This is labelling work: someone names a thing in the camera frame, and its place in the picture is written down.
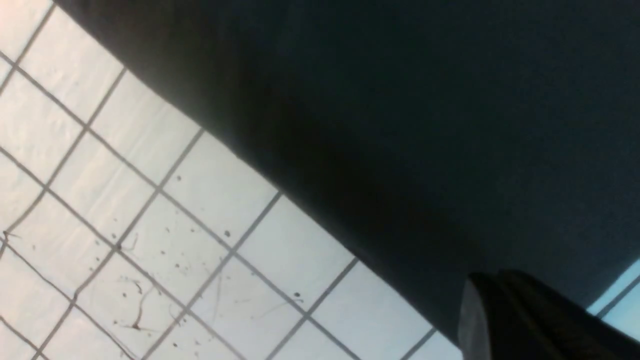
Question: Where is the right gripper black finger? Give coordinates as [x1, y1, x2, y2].
[458, 270, 640, 360]

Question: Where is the dark gray long-sleeved shirt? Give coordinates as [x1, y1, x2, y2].
[57, 0, 639, 342]

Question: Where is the white grid table mat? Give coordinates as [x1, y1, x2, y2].
[1, 0, 639, 360]

